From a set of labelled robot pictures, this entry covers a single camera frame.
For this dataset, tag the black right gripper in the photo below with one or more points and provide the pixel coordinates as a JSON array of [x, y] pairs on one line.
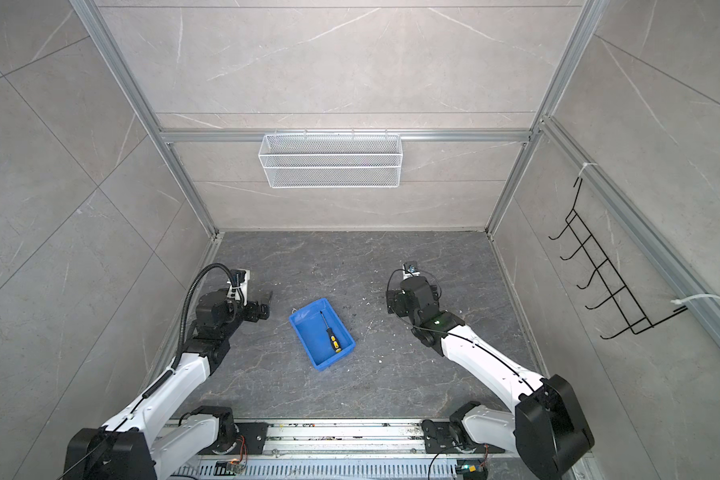
[[394, 296]]

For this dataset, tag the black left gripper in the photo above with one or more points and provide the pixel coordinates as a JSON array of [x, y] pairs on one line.
[[254, 314]]

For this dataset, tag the black yellow screwdriver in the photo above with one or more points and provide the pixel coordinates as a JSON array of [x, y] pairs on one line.
[[335, 344]]

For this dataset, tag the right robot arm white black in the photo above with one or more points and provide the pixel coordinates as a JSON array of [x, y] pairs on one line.
[[543, 421]]

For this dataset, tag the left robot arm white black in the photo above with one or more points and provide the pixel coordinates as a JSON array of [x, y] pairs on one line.
[[132, 444]]

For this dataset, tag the blue plastic bin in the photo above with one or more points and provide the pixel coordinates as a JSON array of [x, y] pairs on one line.
[[311, 331]]

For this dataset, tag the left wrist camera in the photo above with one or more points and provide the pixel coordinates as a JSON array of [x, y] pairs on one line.
[[238, 285]]

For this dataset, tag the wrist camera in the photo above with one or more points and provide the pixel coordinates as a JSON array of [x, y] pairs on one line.
[[238, 285], [410, 269]]

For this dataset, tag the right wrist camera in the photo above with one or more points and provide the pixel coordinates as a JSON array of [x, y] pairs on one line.
[[410, 269]]

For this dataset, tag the white wire mesh basket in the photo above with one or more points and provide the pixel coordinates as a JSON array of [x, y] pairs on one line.
[[331, 160]]

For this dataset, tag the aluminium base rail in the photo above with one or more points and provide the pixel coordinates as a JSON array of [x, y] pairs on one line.
[[352, 449]]

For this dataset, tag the black wire hook rack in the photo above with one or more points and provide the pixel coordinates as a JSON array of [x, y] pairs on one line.
[[603, 269]]

